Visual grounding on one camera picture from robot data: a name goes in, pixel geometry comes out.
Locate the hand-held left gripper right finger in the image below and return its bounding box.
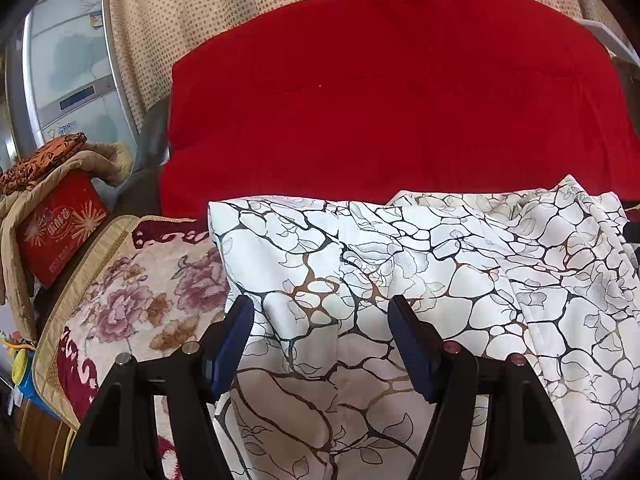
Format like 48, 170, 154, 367
389, 294, 583, 480

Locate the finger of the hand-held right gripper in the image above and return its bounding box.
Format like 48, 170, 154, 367
622, 220, 640, 266

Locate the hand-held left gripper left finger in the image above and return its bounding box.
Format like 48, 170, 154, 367
62, 295, 256, 480

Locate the white black-veined coat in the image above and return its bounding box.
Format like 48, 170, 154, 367
207, 175, 640, 480

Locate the floral blanket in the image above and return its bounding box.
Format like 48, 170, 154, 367
32, 215, 236, 480

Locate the white board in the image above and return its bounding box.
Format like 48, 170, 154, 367
575, 16, 640, 68

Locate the blue plastic container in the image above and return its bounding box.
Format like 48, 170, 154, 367
7, 337, 58, 418

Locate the red gift box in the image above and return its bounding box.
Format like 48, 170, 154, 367
15, 170, 110, 288

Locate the red sofa cover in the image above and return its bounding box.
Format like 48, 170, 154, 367
159, 0, 640, 221

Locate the orange patterned cloth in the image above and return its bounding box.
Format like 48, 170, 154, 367
0, 132, 88, 196

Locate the silver refrigerator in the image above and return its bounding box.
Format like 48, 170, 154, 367
5, 0, 141, 161

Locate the beige dotted curtain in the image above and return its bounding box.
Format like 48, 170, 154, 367
102, 0, 640, 116

